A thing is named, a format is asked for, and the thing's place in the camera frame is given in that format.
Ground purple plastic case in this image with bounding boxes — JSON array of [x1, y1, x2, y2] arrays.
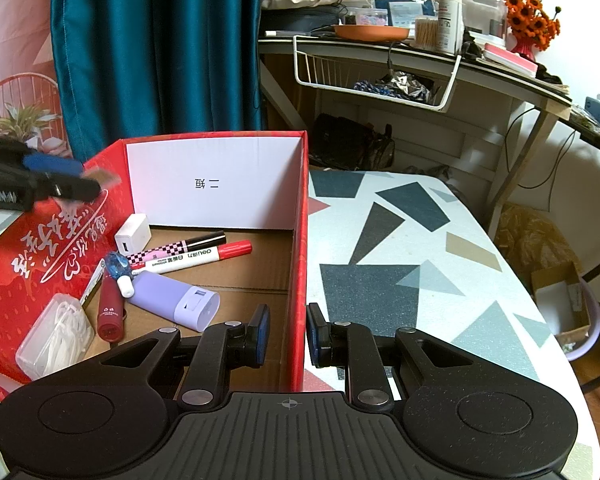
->
[[128, 270, 222, 333]]

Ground blue curtain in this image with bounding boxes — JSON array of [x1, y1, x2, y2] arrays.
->
[[50, 0, 268, 153]]

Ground cotton swab jar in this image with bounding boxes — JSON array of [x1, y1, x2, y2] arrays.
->
[[414, 17, 440, 51]]

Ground red capped white marker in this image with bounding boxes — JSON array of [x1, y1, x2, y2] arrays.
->
[[141, 241, 253, 276]]

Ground slim white pen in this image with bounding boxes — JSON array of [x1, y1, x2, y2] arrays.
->
[[80, 259, 106, 306]]

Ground clear jar with pink contents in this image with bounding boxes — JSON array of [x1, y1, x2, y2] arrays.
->
[[349, 8, 388, 27]]

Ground orange artificial flowers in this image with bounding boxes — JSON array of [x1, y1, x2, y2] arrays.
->
[[492, 0, 562, 52]]

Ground grey plastic bag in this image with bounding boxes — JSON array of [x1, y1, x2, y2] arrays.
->
[[402, 162, 463, 186]]

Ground clear cosmetic organizer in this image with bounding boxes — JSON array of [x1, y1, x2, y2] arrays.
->
[[462, 0, 508, 43]]

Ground blue bead string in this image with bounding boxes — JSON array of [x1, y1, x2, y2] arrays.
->
[[354, 79, 401, 98]]

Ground white spray bottle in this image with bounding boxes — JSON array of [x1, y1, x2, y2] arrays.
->
[[437, 0, 462, 53]]

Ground blue white box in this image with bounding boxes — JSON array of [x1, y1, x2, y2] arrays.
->
[[387, 0, 438, 28]]

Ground white charger plug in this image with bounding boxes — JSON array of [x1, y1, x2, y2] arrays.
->
[[114, 213, 151, 261]]

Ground yellow plastic bag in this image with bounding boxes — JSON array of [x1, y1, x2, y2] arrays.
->
[[495, 202, 581, 291]]

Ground printed wall backdrop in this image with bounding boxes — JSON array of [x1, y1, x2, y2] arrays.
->
[[0, 0, 76, 161]]

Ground clear box of white picks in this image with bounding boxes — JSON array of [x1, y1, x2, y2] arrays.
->
[[15, 293, 96, 380]]

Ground black topped white desk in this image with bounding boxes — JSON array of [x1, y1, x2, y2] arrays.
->
[[257, 35, 573, 231]]

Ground small open cardboard box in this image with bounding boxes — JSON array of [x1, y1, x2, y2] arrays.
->
[[530, 260, 593, 336]]

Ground white wire basket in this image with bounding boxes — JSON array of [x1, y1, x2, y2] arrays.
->
[[293, 35, 463, 113]]

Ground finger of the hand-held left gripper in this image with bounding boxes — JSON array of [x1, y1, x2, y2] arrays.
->
[[30, 172, 106, 202], [22, 152, 88, 178]]

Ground purple plastic basin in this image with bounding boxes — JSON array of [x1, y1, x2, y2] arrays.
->
[[562, 280, 600, 361]]

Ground black bag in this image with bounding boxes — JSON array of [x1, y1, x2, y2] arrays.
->
[[312, 112, 396, 171]]

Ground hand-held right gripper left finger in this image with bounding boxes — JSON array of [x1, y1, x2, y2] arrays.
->
[[100, 304, 272, 409]]

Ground dark red tube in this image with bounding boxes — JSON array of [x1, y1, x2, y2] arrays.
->
[[97, 275, 127, 343]]

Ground pink checkered pen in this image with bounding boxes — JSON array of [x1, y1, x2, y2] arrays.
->
[[126, 231, 227, 267]]

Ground dark fabric bag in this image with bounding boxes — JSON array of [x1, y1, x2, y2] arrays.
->
[[260, 5, 348, 36]]

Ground red vase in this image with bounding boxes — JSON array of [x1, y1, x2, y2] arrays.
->
[[510, 35, 536, 61]]

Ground silver foil pack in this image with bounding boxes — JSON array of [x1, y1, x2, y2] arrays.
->
[[375, 72, 433, 103]]

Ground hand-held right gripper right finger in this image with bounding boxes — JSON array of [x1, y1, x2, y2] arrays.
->
[[306, 302, 481, 412]]

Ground red cardboard box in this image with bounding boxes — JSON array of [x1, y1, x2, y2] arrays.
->
[[0, 130, 311, 403]]

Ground pink book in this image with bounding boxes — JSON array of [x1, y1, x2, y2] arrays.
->
[[482, 42, 539, 78]]

